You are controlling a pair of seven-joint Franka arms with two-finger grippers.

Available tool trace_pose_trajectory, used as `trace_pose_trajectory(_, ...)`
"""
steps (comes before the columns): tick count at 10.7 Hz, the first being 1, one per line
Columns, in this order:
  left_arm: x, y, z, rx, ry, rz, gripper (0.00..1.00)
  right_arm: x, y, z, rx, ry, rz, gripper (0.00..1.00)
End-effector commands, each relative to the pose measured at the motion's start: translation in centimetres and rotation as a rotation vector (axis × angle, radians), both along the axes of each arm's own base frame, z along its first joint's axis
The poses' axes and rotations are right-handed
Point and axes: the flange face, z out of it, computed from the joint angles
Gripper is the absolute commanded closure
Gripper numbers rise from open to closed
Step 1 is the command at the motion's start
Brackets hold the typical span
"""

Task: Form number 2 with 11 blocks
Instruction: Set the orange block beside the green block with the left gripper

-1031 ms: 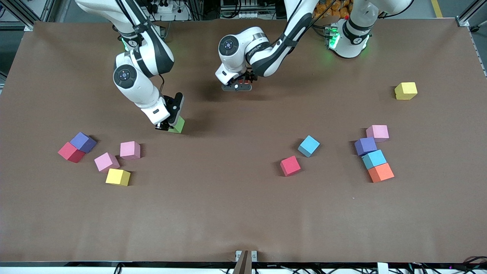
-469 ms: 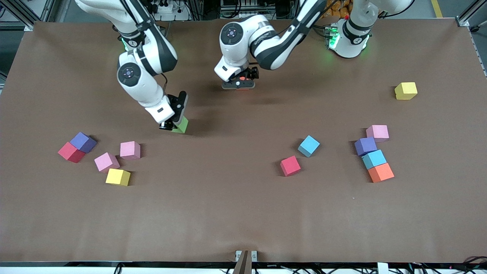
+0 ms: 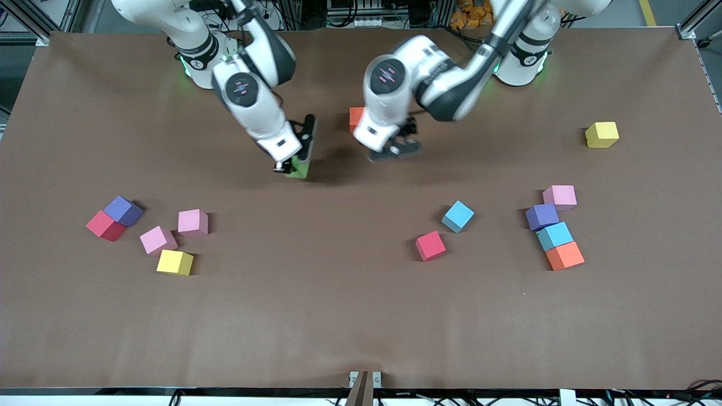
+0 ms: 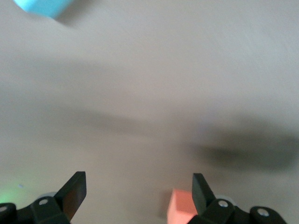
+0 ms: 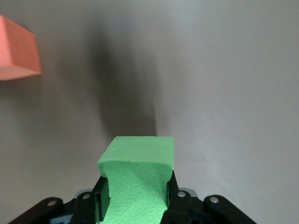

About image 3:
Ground pink foam cube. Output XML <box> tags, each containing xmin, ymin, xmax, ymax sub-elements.
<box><xmin>139</xmin><ymin>226</ymin><xmax>178</xmax><ymax>257</ymax></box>
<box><xmin>543</xmin><ymin>185</ymin><xmax>578</xmax><ymax>211</ymax></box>
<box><xmin>178</xmin><ymin>209</ymin><xmax>209</xmax><ymax>237</ymax></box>

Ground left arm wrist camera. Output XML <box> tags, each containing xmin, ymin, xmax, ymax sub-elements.
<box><xmin>368</xmin><ymin>140</ymin><xmax>424</xmax><ymax>164</ymax></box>

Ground light blue foam cube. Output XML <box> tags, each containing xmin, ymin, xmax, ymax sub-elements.
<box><xmin>536</xmin><ymin>222</ymin><xmax>574</xmax><ymax>252</ymax></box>
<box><xmin>441</xmin><ymin>201</ymin><xmax>475</xmax><ymax>234</ymax></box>

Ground brown table cover sheet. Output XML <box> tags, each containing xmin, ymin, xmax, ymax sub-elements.
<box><xmin>0</xmin><ymin>28</ymin><xmax>722</xmax><ymax>390</ymax></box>

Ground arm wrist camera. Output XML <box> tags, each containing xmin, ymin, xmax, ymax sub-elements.
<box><xmin>368</xmin><ymin>140</ymin><xmax>424</xmax><ymax>164</ymax></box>
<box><xmin>290</xmin><ymin>114</ymin><xmax>318</xmax><ymax>165</ymax></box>

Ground metal table edge bracket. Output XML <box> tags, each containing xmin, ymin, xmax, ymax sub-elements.
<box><xmin>349</xmin><ymin>370</ymin><xmax>382</xmax><ymax>406</ymax></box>

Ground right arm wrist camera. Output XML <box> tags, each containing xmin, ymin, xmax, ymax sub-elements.
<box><xmin>290</xmin><ymin>114</ymin><xmax>318</xmax><ymax>165</ymax></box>

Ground red foam cube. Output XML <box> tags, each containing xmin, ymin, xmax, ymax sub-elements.
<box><xmin>416</xmin><ymin>231</ymin><xmax>447</xmax><ymax>262</ymax></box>
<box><xmin>86</xmin><ymin>210</ymin><xmax>127</xmax><ymax>242</ymax></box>

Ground yellow foam cube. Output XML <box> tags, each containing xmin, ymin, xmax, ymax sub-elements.
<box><xmin>585</xmin><ymin>122</ymin><xmax>619</xmax><ymax>149</ymax></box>
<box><xmin>156</xmin><ymin>249</ymin><xmax>194</xmax><ymax>276</ymax></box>

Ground orange snack bags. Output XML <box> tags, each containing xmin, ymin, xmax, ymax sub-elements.
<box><xmin>450</xmin><ymin>0</ymin><xmax>497</xmax><ymax>29</ymax></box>

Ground purple foam cube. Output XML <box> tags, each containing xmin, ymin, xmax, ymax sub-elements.
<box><xmin>103</xmin><ymin>196</ymin><xmax>144</xmax><ymax>227</ymax></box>
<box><xmin>526</xmin><ymin>203</ymin><xmax>560</xmax><ymax>232</ymax></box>

